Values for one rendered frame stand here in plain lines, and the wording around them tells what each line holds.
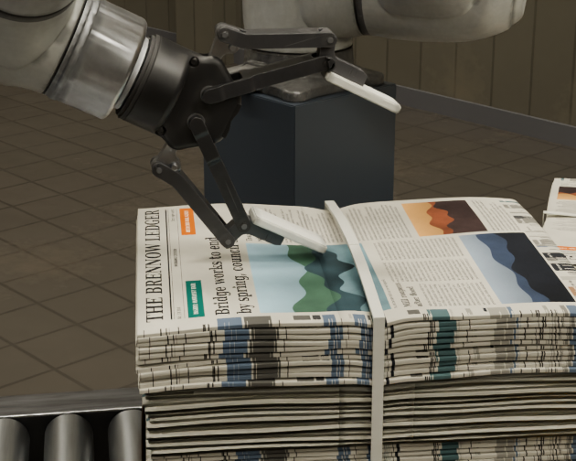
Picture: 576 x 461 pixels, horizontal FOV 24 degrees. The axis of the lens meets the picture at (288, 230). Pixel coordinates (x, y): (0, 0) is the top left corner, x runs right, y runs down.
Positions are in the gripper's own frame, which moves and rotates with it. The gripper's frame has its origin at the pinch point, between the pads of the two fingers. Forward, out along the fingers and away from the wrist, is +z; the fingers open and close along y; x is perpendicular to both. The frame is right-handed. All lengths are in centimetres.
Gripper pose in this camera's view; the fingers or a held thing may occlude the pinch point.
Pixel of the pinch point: (347, 171)
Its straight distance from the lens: 114.0
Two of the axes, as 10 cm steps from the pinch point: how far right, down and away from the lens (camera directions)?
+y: -4.5, 8.6, 2.3
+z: 8.8, 3.8, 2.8
